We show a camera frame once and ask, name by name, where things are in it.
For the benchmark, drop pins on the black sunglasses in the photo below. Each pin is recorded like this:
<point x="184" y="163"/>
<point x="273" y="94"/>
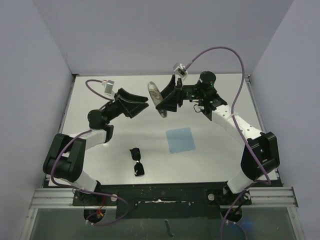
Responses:
<point x="138" y="167"/>

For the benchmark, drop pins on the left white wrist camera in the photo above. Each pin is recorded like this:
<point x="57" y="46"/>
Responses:
<point x="108" y="86"/>

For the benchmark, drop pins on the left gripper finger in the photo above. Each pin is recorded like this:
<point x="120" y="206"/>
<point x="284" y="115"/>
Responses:
<point x="132" y="108"/>
<point x="131" y="97"/>

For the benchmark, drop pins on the aluminium rail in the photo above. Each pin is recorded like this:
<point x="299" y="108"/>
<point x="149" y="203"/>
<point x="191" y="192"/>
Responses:
<point x="259" y="197"/>

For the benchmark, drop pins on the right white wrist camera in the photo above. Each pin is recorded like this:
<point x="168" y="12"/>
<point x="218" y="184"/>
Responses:
<point x="180" y="70"/>

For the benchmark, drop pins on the blue cleaning cloth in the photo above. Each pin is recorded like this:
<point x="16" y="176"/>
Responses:
<point x="180" y="140"/>

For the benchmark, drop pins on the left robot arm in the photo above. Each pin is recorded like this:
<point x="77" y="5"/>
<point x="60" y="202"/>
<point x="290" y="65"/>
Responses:
<point x="65" y="158"/>

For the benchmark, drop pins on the map print glasses case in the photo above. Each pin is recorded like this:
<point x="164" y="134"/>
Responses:
<point x="156" y="97"/>

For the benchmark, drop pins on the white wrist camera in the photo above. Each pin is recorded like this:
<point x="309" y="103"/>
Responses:
<point x="180" y="70"/>
<point x="108" y="86"/>

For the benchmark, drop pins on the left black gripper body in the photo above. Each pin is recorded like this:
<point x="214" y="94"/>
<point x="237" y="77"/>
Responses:
<point x="113" y="110"/>

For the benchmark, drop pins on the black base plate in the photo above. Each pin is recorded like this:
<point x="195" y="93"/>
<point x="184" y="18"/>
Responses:
<point x="163" y="200"/>

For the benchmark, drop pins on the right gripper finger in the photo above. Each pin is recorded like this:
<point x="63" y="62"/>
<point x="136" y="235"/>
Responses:
<point x="169" y="102"/>
<point x="170" y="88"/>

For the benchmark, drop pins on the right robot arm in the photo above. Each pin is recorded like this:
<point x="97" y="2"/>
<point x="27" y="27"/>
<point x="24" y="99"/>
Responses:
<point x="260" y="154"/>

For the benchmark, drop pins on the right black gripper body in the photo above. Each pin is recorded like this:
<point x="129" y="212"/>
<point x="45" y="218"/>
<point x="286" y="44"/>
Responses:
<point x="191" y="93"/>

